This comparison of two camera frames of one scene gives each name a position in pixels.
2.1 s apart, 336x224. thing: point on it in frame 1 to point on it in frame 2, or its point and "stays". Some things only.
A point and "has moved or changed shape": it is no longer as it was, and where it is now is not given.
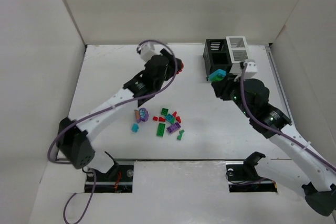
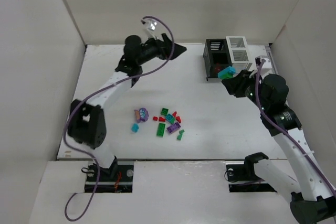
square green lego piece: x=164 y=111 stays
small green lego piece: x=180 y=132 stays
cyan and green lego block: x=217 y=75 has moved or changed shape
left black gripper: x=170 y=61 to x=163 y=50
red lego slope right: x=178 y=119 stays
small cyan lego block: x=135 y=127 stays
